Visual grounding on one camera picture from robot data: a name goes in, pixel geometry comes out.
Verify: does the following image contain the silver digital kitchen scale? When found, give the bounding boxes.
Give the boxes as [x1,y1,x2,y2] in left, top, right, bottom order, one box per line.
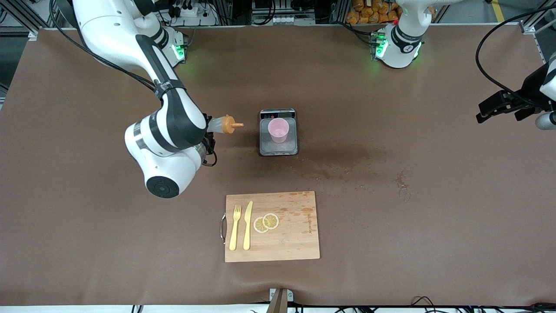
[259,108,299,157]

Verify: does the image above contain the clear squeeze bottle orange cap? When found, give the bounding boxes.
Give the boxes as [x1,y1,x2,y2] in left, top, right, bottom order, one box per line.
[206,114,245,136]

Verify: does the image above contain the metal table edge bracket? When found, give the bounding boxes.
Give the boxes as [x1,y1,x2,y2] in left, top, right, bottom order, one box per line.
[268,288,294,313]

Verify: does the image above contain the aluminium frame profile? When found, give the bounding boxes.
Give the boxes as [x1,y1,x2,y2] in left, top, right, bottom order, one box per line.
[0,0,57,40]
[519,4,556,48]

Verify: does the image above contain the white socket strip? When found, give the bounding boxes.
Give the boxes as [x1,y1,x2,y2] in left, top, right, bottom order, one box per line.
[254,14,316,26]

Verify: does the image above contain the orange snack bags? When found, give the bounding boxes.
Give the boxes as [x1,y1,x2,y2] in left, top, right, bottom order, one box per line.
[346,0,402,25]

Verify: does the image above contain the yellow plastic fork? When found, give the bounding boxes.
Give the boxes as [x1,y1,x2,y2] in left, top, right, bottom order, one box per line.
[229,205,242,251]

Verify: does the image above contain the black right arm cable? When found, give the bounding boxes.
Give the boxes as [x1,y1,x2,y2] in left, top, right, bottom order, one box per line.
[49,0,218,168]

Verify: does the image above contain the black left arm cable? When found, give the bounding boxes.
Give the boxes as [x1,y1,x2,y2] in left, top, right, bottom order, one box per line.
[476,7,556,109]

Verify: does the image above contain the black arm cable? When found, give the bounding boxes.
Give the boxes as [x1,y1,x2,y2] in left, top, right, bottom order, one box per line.
[49,0,218,168]
[476,7,556,109]

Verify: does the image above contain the white power strip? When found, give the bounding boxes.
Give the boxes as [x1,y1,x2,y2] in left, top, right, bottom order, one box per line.
[167,5,218,26]

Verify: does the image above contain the wooden cutting board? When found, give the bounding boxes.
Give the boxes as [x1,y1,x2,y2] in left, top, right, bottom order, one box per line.
[220,190,321,263]

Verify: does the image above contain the pink plastic cup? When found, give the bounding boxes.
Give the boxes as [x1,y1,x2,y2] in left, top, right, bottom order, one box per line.
[268,118,290,144]

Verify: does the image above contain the yellow plastic knife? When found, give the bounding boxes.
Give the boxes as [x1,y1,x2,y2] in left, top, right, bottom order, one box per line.
[243,200,253,251]

